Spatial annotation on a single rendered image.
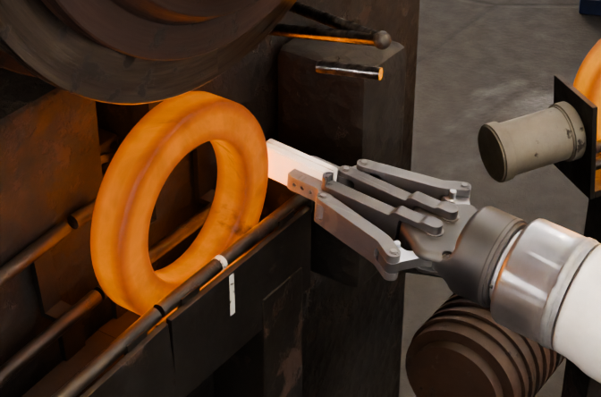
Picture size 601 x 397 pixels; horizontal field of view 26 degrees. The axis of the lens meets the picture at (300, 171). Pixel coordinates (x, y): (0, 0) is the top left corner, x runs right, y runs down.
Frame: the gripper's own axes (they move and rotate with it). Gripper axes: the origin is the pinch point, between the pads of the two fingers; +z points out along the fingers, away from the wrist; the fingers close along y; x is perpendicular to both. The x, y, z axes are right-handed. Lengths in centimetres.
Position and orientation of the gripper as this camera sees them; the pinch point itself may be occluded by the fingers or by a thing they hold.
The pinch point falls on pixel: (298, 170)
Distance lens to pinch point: 110.5
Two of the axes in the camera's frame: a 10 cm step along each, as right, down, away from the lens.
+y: 5.7, -4.4, 7.0
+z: -8.2, -3.7, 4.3
